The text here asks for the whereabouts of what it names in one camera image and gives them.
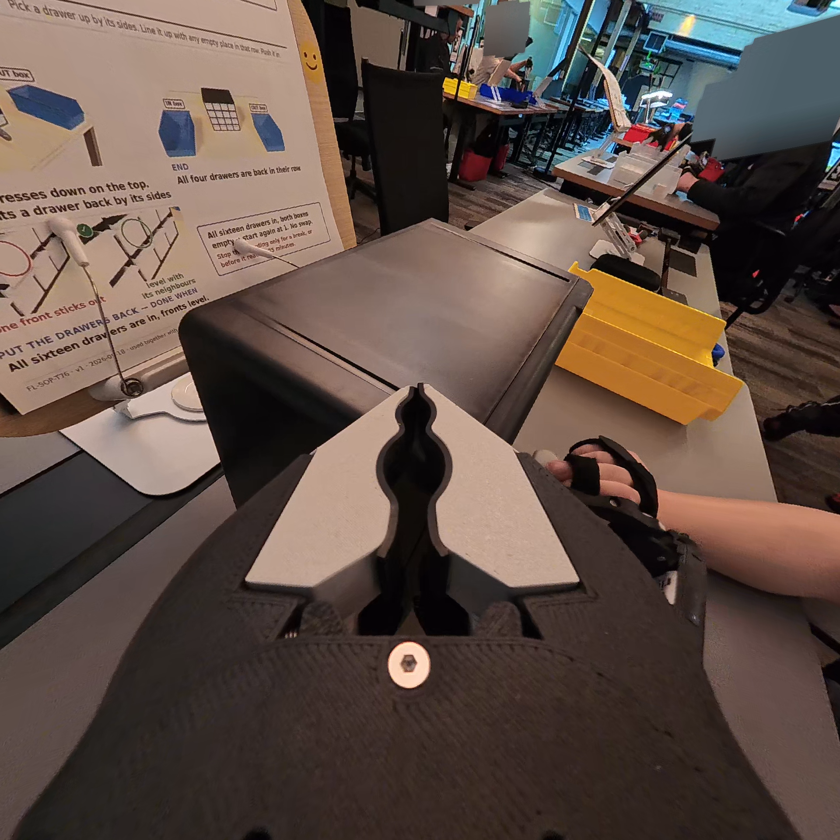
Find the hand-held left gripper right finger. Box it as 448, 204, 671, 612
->
420, 384, 582, 619

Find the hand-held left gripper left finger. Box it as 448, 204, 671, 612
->
244, 385, 422, 616

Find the black drawer cabinet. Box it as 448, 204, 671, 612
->
178, 218, 595, 509

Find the person's right hand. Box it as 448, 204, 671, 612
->
546, 445, 660, 519

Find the dark desk mat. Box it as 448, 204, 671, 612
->
0, 449, 231, 651

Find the black case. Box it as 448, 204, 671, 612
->
589, 252, 662, 294

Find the slanted black board stand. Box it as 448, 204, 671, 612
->
588, 131, 694, 262

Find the red bucket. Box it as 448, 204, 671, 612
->
459, 147, 510, 182

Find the black office chair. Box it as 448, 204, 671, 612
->
351, 59, 454, 237

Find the wooden backing board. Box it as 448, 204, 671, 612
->
0, 0, 358, 439

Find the printed instruction sheet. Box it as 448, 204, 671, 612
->
0, 0, 347, 416

